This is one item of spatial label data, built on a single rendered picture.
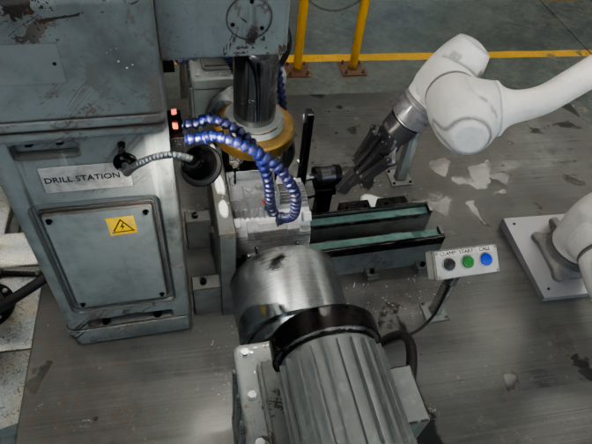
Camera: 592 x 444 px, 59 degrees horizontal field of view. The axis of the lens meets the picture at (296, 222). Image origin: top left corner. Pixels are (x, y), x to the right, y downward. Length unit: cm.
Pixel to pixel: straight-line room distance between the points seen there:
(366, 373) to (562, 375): 90
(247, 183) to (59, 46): 65
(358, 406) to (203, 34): 62
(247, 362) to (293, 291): 18
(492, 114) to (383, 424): 54
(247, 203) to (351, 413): 65
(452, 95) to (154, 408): 97
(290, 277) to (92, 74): 54
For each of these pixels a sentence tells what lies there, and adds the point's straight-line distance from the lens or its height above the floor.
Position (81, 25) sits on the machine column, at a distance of 83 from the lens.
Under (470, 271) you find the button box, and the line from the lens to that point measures 136.
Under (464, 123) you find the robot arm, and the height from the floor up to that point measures 152.
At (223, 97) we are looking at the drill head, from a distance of 156.
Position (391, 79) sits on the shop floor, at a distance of 388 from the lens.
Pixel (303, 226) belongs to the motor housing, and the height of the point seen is 105.
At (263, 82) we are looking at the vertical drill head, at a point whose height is 147.
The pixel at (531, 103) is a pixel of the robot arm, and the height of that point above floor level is 153.
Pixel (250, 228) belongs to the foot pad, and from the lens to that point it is 129.
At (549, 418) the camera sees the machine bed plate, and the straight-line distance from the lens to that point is 155.
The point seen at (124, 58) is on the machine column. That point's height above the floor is 162.
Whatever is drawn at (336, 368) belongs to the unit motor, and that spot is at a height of 135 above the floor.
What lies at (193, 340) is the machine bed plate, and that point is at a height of 80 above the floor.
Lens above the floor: 206
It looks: 49 degrees down
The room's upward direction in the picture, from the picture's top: 7 degrees clockwise
